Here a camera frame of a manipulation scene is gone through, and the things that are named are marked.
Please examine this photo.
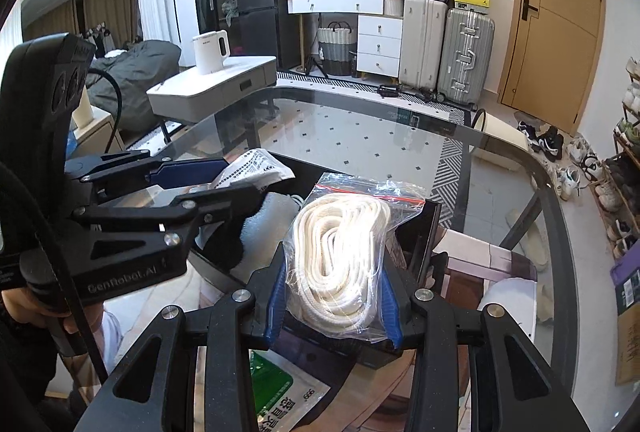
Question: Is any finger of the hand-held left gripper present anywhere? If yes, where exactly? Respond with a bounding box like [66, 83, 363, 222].
[65, 151, 229, 202]
[71, 185, 265, 266]

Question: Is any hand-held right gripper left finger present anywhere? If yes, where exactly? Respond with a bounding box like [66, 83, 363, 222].
[75, 254, 291, 432]

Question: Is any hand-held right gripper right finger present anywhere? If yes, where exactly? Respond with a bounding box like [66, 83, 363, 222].
[380, 257, 593, 432]

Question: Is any white printed mask packet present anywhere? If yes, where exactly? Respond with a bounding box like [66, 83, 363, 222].
[207, 148, 296, 193]

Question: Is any white bubble wrap roll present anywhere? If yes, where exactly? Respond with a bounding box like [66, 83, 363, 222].
[245, 192, 303, 268]

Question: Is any bag of white rope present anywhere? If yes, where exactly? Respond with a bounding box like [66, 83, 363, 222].
[280, 172, 427, 344]

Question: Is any black cardboard box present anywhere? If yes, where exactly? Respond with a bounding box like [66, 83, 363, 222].
[187, 152, 443, 370]

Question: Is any person's left forearm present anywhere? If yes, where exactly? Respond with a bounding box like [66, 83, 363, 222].
[0, 312, 108, 432]

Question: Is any person's left hand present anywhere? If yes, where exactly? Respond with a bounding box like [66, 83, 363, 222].
[0, 287, 81, 338]

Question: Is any beige bedside table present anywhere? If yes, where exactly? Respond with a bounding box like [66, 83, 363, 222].
[67, 107, 123, 158]

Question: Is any green label packet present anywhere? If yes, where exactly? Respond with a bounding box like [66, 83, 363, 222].
[249, 348, 332, 432]

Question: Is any white low cabinet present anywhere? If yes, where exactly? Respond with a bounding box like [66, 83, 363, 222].
[146, 56, 277, 123]

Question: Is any printed desk mat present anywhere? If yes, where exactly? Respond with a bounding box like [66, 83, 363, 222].
[97, 227, 542, 432]

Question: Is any dark grey bean bag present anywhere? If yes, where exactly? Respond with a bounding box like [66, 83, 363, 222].
[85, 39, 182, 133]

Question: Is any brown curtain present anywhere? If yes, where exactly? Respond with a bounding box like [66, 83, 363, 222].
[25, 0, 138, 48]

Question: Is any white electric kettle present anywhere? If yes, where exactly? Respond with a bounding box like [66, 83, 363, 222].
[192, 30, 231, 75]

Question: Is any beige slipper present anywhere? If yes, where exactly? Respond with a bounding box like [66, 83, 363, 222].
[537, 282, 556, 324]

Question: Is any woven basket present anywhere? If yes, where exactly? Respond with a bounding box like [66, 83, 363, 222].
[317, 21, 358, 77]

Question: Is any black white patterned rug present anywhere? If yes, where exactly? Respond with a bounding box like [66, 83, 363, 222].
[277, 69, 473, 128]

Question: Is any white bin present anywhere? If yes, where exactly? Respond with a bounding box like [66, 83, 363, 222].
[472, 108, 531, 163]

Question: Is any group of loose sneakers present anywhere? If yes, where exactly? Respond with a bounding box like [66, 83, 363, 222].
[515, 112, 601, 203]

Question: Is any white vanity desk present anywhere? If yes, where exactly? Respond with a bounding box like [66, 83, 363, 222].
[284, 0, 405, 78]

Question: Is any open cardboard box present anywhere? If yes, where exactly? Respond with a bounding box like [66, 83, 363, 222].
[615, 307, 640, 385]

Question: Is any group of racked shoes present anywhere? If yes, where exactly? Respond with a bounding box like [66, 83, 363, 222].
[592, 57, 640, 258]

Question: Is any white suitcase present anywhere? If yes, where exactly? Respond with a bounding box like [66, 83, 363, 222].
[398, 0, 449, 94]

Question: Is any silver suitcase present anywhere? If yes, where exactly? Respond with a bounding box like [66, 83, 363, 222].
[437, 7, 496, 107]

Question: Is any wooden shoe rack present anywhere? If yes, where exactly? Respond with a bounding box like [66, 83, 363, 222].
[600, 57, 640, 258]

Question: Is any tan wooden door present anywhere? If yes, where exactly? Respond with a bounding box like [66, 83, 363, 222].
[497, 0, 606, 135]

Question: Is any black cable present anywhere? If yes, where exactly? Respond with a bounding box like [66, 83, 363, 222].
[0, 67, 126, 385]

